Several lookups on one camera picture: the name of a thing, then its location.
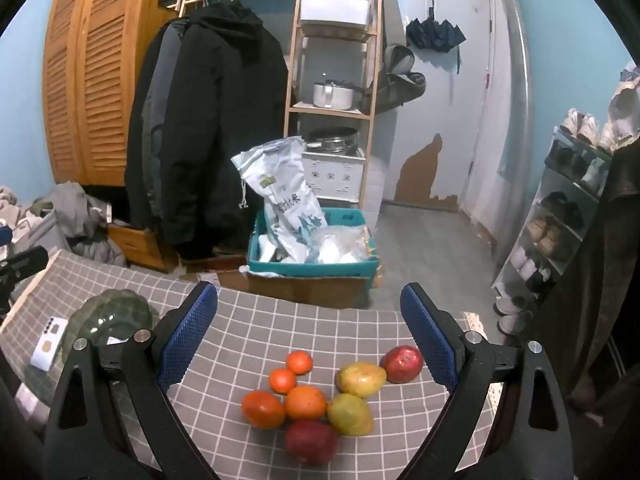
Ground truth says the wooden louvered door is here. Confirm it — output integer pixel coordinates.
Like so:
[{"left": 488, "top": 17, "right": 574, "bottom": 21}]
[{"left": 41, "top": 0, "right": 176, "bottom": 188}]

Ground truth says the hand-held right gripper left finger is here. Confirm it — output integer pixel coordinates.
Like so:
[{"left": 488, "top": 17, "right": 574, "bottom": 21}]
[{"left": 44, "top": 281, "right": 221, "bottom": 480}]

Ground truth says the white printed rice bag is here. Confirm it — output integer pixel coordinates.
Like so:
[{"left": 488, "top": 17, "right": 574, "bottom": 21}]
[{"left": 231, "top": 136, "right": 328, "bottom": 263}]

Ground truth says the dark blue folded umbrella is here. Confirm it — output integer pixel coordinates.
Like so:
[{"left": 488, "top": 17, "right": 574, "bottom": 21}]
[{"left": 406, "top": 17, "right": 467, "bottom": 73}]

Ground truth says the reddish large orange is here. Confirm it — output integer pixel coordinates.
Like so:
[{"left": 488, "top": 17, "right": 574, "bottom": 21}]
[{"left": 241, "top": 390, "right": 287, "bottom": 430}]

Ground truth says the grey checked tablecloth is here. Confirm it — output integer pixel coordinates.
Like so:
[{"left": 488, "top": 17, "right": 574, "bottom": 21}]
[{"left": 0, "top": 249, "right": 506, "bottom": 480}]

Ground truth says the brown cardboard box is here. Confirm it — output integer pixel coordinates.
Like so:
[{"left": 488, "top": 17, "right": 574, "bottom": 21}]
[{"left": 200, "top": 267, "right": 381, "bottom": 311}]

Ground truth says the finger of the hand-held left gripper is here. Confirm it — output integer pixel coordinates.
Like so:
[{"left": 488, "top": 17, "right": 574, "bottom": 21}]
[{"left": 0, "top": 246, "right": 49, "bottom": 291}]

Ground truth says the yellow green mango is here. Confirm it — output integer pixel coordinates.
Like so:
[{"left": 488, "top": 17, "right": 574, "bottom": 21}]
[
  {"left": 327, "top": 393, "right": 375, "bottom": 437},
  {"left": 335, "top": 362, "right": 388, "bottom": 399}
]

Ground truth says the small white box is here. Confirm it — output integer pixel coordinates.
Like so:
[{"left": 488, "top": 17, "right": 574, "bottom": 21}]
[{"left": 30, "top": 316, "right": 68, "bottom": 372}]

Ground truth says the small tangerine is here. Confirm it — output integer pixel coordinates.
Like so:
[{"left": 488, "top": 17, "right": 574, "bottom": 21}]
[
  {"left": 268, "top": 368, "right": 298, "bottom": 396},
  {"left": 285, "top": 350, "right": 314, "bottom": 377}
]

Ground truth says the pale blue door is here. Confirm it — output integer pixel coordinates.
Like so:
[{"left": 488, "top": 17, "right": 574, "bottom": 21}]
[{"left": 435, "top": 0, "right": 498, "bottom": 231}]

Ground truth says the olive green bag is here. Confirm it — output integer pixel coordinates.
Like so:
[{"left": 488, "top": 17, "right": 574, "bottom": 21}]
[{"left": 382, "top": 45, "right": 427, "bottom": 111}]

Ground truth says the shoe rack with shoes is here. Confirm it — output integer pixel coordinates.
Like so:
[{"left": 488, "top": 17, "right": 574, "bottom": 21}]
[{"left": 495, "top": 107, "right": 621, "bottom": 336}]

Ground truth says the wooden shelf rack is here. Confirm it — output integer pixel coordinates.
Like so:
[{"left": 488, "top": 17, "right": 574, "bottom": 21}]
[{"left": 283, "top": 0, "right": 383, "bottom": 211}]

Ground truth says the dark green glass plate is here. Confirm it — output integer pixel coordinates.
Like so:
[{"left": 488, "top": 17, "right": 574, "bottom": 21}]
[{"left": 61, "top": 289, "right": 155, "bottom": 361}]

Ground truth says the red apple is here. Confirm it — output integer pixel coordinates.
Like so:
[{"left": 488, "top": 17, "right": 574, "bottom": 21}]
[
  {"left": 380, "top": 345, "right": 425, "bottom": 384},
  {"left": 285, "top": 420, "right": 341, "bottom": 465}
]

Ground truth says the clear plastic bag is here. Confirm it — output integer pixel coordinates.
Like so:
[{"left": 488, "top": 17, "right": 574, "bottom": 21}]
[{"left": 305, "top": 225, "right": 373, "bottom": 265}]

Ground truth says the grey jacket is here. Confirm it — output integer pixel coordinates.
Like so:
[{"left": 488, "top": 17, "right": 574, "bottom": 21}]
[{"left": 140, "top": 19, "right": 188, "bottom": 221}]

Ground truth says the white plastic cabinet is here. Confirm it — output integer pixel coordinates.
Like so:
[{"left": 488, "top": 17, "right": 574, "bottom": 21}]
[{"left": 362, "top": 157, "right": 386, "bottom": 216}]

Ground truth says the white enamel pot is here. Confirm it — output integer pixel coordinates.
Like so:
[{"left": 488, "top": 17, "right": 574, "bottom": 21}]
[{"left": 312, "top": 79, "right": 366, "bottom": 110}]

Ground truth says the silver vertical pipe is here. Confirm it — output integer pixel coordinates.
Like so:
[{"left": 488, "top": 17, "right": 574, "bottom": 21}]
[{"left": 499, "top": 0, "right": 535, "bottom": 271}]

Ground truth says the beige crumpled cloth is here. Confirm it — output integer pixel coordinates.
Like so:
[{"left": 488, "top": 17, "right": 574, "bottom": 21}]
[{"left": 607, "top": 62, "right": 640, "bottom": 146}]

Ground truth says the wooden drawer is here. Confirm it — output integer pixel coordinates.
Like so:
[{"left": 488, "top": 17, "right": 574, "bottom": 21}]
[{"left": 107, "top": 223, "right": 181, "bottom": 273}]

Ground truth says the teal plastic crate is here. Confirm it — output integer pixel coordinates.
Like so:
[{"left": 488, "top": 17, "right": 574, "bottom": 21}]
[{"left": 246, "top": 207, "right": 381, "bottom": 291}]

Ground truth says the white printed box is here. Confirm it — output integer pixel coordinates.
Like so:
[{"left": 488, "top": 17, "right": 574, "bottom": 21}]
[{"left": 302, "top": 147, "right": 366, "bottom": 206}]

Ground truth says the pile of grey clothes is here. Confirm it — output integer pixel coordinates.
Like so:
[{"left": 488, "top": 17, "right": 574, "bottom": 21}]
[{"left": 0, "top": 182, "right": 126, "bottom": 266}]

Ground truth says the white storage bin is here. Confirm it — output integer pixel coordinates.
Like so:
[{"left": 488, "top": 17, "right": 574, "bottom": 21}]
[{"left": 299, "top": 0, "right": 373, "bottom": 36}]

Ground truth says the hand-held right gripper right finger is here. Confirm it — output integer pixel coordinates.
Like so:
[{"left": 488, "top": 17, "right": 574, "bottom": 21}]
[{"left": 400, "top": 282, "right": 573, "bottom": 480}]

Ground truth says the black hooded coat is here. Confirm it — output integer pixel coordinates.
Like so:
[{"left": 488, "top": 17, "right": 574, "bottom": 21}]
[{"left": 125, "top": 0, "right": 290, "bottom": 261}]

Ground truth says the steel steamer pot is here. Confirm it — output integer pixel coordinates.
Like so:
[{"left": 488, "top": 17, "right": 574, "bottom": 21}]
[{"left": 305, "top": 127, "right": 360, "bottom": 153}]

